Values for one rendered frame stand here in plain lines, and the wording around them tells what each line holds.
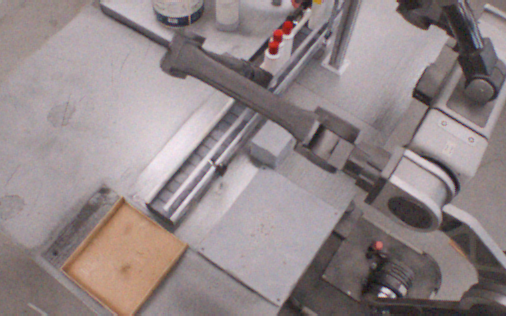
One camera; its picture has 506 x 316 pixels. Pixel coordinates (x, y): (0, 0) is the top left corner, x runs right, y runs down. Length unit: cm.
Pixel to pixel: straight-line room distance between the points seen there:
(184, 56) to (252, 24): 95
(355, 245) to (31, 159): 137
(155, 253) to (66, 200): 35
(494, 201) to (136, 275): 202
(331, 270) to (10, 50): 235
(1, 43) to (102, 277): 217
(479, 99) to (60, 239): 124
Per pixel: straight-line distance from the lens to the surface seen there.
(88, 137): 172
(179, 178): 153
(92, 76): 187
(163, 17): 188
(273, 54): 158
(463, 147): 94
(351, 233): 220
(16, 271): 254
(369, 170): 90
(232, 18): 183
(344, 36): 174
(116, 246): 153
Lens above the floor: 225
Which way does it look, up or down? 62 degrees down
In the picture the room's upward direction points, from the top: 5 degrees clockwise
